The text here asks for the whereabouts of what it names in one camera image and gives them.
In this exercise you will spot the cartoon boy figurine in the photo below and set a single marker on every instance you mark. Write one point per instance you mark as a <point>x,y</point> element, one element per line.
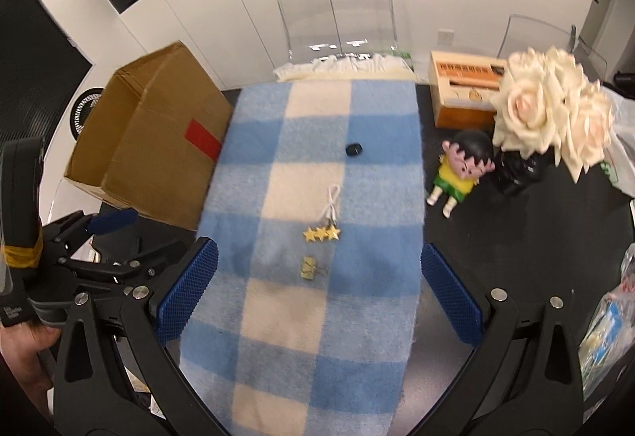
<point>467,157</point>

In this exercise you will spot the small black cap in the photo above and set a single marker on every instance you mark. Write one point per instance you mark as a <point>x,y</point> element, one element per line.
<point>354,149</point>

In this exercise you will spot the blue white checkered blanket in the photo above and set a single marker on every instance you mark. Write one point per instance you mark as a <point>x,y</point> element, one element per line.
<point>268,352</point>

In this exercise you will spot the orange white cardboard box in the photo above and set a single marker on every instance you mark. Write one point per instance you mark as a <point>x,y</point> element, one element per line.
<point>462,86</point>

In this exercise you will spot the gold binder clip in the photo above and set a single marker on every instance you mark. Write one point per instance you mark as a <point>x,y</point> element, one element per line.
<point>310,269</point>

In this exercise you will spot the black standing fan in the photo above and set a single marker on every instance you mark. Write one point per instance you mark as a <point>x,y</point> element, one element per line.
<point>82,108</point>

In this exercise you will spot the white cushion on chair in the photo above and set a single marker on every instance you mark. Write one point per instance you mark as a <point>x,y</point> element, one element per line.
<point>376,67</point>

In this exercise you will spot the yellow stars hair clip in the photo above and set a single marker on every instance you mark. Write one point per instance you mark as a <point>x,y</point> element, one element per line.
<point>321,233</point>

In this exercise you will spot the large cardboard box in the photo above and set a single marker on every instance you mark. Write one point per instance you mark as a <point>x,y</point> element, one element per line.
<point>153,139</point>

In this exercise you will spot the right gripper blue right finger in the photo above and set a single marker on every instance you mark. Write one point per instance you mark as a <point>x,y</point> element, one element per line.
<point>461,309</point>

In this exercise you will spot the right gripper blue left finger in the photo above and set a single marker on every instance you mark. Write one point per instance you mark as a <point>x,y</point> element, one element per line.
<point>180,287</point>

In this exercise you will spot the black vase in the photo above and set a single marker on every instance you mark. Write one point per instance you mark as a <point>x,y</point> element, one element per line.
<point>513,174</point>

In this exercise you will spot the white plastic bag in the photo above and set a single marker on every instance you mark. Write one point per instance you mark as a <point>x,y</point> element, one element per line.
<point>619,156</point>

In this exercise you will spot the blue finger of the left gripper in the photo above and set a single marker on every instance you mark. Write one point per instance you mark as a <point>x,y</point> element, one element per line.
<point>159,258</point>
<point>107,223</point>

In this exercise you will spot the clear acrylic chair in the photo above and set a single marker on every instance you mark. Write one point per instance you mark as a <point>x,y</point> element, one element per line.
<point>317,29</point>

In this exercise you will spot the person left hand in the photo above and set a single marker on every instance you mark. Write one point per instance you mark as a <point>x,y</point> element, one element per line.
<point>21,345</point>

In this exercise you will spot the cream artificial roses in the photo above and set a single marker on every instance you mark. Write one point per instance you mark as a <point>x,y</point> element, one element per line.
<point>545,102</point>

